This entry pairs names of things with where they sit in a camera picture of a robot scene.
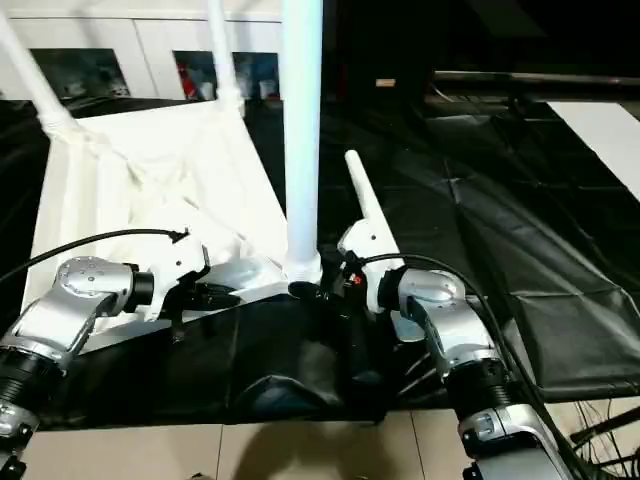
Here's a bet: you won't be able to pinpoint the white plastic table leg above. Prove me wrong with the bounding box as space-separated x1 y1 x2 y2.
279 0 325 284
0 9 79 139
207 0 247 116
343 148 431 344

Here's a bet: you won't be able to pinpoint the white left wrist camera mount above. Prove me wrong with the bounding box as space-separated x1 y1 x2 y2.
144 227 211 322

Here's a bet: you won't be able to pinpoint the black left wrist camera cable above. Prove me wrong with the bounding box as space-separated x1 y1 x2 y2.
0 228 191 284

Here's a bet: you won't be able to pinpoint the white glass door cabinet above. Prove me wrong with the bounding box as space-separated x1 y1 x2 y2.
0 14 286 104

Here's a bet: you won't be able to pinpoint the black work mat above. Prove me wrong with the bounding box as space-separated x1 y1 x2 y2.
0 97 640 431

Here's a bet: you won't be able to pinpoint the long black rod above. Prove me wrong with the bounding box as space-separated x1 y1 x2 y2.
432 70 640 89

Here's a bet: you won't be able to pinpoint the black tangled wires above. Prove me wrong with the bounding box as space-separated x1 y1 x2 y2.
569 394 640 480

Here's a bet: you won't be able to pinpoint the flat white board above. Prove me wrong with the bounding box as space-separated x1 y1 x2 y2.
544 101 640 201

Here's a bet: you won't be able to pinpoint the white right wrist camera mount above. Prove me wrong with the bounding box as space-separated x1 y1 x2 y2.
337 219 401 316

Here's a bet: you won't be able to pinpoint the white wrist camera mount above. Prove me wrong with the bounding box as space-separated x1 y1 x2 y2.
337 219 401 316
144 227 211 322

